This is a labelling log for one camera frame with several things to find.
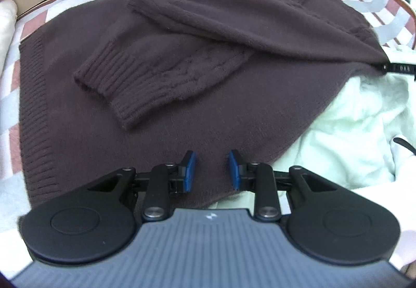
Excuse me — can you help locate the black strap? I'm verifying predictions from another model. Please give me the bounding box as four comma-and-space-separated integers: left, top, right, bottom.
393, 137, 416, 157

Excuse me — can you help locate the brown knit sweater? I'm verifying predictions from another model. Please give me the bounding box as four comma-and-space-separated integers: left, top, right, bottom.
19, 0, 389, 207

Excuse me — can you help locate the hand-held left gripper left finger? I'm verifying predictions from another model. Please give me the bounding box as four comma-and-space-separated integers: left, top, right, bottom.
86, 151, 196, 222

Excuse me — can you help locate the pale green fleece garment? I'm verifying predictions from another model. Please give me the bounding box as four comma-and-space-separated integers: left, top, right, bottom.
224, 75, 416, 214

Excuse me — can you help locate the white folded blanket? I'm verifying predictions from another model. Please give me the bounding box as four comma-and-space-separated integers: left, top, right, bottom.
0, 0, 17, 62

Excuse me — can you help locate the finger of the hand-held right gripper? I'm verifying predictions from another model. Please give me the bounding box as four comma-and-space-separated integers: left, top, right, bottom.
379, 62, 416, 81

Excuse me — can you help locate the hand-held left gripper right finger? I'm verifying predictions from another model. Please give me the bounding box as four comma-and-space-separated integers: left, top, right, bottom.
229, 149, 339, 222

